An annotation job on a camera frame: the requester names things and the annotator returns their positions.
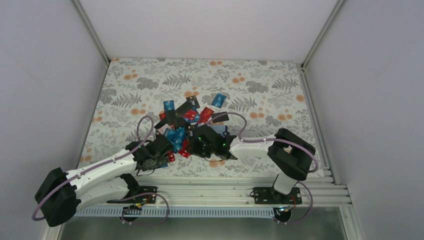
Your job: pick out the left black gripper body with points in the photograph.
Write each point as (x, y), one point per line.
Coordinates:
(158, 160)

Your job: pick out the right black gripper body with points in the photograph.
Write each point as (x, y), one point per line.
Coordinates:
(202, 150)

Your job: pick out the dark blue card holder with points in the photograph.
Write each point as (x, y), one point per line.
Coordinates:
(220, 129)

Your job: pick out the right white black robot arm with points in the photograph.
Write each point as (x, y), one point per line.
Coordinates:
(290, 153)

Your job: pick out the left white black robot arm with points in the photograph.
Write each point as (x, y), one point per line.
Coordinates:
(63, 193)

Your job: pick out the red VIP card front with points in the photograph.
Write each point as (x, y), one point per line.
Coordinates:
(185, 151)

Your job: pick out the red card centre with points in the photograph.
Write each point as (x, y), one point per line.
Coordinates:
(205, 115)

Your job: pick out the blue card left pile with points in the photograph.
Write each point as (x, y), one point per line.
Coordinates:
(176, 137)

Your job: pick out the glossy black card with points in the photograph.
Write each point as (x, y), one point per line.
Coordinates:
(168, 118)

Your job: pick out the black card top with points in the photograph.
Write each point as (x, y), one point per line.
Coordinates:
(194, 101)

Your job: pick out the light blue card far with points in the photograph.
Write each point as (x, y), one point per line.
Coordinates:
(219, 100)

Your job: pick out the blue card upper left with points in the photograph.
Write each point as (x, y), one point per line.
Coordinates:
(168, 105)

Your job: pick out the floral patterned table mat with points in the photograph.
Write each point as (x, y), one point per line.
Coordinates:
(261, 97)

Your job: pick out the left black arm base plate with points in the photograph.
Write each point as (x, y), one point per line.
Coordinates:
(133, 196)

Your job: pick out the aluminium mounting rail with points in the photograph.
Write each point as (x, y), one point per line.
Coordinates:
(235, 191)

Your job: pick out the perforated grey cable duct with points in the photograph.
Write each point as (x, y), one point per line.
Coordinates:
(178, 212)

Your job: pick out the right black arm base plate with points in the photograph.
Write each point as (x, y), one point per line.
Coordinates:
(269, 196)

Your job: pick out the aluminium corner frame post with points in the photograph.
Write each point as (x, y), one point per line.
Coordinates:
(91, 30)

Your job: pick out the right aluminium frame post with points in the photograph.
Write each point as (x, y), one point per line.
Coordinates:
(329, 21)

